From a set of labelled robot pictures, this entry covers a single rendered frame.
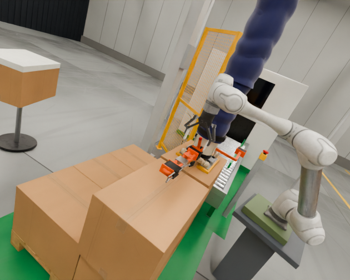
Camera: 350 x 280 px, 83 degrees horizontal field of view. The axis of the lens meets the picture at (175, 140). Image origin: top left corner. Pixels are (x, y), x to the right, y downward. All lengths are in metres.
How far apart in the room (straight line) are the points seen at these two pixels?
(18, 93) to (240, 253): 2.42
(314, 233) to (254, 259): 0.57
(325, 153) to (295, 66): 9.71
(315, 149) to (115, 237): 1.03
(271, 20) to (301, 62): 9.46
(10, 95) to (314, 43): 10.53
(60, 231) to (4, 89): 1.51
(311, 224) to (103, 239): 1.21
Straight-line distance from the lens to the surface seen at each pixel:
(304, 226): 1.58
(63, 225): 1.39
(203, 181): 1.38
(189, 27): 2.84
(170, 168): 1.04
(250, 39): 1.44
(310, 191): 1.41
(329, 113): 11.19
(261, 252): 1.89
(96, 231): 1.08
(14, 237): 1.92
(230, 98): 0.89
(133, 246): 0.96
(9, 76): 2.37
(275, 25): 1.46
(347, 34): 11.34
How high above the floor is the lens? 1.61
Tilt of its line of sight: 22 degrees down
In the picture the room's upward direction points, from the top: 23 degrees clockwise
